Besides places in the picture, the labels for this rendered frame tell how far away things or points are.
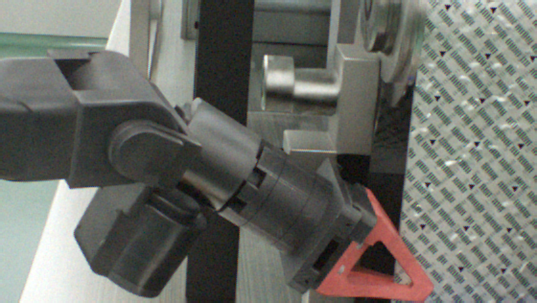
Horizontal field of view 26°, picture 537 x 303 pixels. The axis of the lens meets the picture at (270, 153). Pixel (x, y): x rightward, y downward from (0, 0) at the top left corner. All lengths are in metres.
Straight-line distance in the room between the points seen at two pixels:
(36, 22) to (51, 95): 5.79
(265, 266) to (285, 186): 0.50
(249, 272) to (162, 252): 0.47
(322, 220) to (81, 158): 0.16
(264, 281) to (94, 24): 5.27
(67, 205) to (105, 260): 0.64
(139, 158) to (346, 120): 0.20
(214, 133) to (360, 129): 0.14
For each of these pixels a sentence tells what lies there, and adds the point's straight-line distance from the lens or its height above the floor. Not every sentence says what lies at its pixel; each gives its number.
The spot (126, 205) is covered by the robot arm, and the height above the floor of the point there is 1.13.
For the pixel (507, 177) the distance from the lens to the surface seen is 0.77.
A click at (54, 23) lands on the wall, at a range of 6.43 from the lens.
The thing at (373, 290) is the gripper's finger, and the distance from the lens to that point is 0.77.
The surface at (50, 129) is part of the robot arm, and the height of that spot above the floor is 1.19.
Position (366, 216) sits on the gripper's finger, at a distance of 0.72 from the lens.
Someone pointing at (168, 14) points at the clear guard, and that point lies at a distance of 1.77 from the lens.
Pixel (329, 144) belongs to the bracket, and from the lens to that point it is 0.83.
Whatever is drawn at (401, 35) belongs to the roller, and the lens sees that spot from 0.74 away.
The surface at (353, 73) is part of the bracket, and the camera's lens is 0.81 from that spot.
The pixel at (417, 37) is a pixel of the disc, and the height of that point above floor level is 1.24.
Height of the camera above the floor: 1.37
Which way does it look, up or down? 17 degrees down
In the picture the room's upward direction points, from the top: 4 degrees clockwise
